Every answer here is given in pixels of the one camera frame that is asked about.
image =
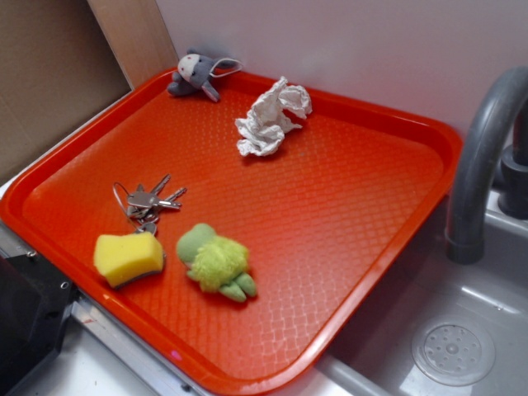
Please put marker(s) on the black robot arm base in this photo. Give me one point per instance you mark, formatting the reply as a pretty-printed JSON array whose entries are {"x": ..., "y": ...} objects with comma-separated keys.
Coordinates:
[{"x": 36, "y": 303}]

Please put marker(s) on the green plush animal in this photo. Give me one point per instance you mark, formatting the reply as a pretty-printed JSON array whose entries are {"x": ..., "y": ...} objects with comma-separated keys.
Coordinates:
[{"x": 216, "y": 263}]

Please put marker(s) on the orange plastic tray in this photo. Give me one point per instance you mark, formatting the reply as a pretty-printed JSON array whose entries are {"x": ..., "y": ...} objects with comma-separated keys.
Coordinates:
[{"x": 323, "y": 218}]

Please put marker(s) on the crumpled white paper towel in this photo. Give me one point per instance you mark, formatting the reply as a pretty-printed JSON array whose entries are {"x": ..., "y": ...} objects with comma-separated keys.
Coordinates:
[{"x": 266, "y": 123}]

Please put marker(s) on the silver key bunch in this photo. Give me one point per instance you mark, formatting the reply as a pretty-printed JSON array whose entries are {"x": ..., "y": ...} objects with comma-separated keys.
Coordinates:
[{"x": 142, "y": 207}]

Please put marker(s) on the grey plush donkey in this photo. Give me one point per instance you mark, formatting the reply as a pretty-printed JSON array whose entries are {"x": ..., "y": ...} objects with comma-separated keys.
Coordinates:
[{"x": 195, "y": 72}]

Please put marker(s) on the yellow sponge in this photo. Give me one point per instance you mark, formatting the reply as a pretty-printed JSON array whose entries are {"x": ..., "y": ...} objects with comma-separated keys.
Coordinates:
[{"x": 122, "y": 259}]

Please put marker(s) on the grey toy faucet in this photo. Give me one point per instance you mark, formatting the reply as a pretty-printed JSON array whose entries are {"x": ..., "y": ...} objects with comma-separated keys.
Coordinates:
[{"x": 491, "y": 131}]

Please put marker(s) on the light wooden board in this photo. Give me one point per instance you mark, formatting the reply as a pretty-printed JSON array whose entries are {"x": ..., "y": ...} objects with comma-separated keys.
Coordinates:
[{"x": 138, "y": 37}]

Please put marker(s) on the grey toy sink basin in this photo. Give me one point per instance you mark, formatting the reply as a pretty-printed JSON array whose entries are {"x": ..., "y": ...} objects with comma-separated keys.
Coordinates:
[{"x": 372, "y": 354}]

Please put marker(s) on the brown cardboard panel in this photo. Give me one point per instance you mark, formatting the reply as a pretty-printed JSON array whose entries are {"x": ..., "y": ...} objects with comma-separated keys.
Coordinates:
[{"x": 57, "y": 72}]

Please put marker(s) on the sink drain strainer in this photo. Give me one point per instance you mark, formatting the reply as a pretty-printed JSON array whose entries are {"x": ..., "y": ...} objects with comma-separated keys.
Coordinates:
[{"x": 453, "y": 351}]

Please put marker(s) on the dark grey faucet handle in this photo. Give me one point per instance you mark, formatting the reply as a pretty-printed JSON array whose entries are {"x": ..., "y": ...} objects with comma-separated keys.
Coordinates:
[{"x": 513, "y": 200}]

